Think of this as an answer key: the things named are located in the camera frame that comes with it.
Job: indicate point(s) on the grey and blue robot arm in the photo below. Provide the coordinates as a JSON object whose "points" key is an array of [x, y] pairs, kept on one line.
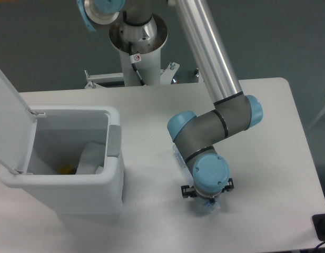
{"points": [[233, 112]]}

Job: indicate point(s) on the yellow trash in can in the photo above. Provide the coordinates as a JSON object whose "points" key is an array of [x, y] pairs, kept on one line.
{"points": [[66, 169]]}

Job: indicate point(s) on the white trash can lid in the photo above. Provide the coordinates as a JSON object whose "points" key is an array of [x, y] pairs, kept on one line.
{"points": [[18, 124]]}

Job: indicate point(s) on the white trash can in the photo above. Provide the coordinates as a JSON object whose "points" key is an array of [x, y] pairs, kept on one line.
{"points": [[74, 162]]}

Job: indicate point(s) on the black device at table edge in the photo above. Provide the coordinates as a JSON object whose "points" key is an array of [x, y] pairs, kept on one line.
{"points": [[319, 225]]}

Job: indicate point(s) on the clear plastic bag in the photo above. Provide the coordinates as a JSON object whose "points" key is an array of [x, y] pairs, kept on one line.
{"points": [[92, 159]]}

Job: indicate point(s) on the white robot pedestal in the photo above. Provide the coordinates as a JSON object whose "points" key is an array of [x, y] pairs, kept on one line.
{"points": [[139, 48]]}

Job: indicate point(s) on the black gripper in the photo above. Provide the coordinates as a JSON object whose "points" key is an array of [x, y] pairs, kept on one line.
{"points": [[194, 191]]}

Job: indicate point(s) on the clear plastic water bottle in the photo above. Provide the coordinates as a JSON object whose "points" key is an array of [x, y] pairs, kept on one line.
{"points": [[200, 205]]}

